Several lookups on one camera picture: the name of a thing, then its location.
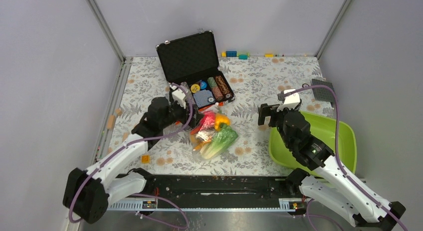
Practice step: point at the green toy cabbage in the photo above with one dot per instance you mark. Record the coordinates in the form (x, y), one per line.
(220, 142)

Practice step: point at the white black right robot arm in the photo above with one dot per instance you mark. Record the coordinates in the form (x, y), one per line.
(349, 197)

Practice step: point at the clear zip top bag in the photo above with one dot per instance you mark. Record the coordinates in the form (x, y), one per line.
(197, 145)

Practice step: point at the red toy apple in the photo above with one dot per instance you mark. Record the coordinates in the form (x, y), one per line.
(208, 121)

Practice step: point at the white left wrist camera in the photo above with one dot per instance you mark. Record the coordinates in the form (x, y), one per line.
(179, 96)

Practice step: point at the small wooden cube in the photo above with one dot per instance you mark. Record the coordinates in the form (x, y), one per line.
(118, 112)

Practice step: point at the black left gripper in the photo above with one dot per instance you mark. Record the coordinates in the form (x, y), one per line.
(196, 116)

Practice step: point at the grey toy fish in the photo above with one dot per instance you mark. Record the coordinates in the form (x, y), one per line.
(205, 135)

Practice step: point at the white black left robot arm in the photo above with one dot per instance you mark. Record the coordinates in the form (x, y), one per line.
(90, 191)

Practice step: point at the blue toy block at wall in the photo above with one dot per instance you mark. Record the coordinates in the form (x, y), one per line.
(231, 53)

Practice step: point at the yellow toy bell pepper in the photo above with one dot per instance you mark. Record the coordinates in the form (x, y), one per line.
(220, 121)

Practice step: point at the yellow big blind button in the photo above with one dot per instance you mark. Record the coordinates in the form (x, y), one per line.
(195, 88)

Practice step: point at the small orange toy cracker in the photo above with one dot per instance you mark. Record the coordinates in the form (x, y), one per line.
(145, 159)

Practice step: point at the grey building baseplate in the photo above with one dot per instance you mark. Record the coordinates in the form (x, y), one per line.
(323, 94)

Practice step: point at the blue playing card deck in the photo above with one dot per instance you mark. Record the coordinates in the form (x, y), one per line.
(204, 98)

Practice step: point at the wooden block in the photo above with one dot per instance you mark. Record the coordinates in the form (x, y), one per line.
(110, 122)

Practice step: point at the black poker chip case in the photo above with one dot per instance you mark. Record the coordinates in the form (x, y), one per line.
(191, 59)

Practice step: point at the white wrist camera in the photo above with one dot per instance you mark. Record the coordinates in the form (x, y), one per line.
(179, 96)
(289, 100)

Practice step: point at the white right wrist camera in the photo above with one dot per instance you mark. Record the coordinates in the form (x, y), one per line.
(289, 100)

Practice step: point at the green plastic tray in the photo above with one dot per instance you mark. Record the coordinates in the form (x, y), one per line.
(324, 129)

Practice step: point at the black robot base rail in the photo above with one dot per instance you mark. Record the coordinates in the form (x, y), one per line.
(224, 192)

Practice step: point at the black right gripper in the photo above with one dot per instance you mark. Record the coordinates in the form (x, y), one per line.
(266, 110)

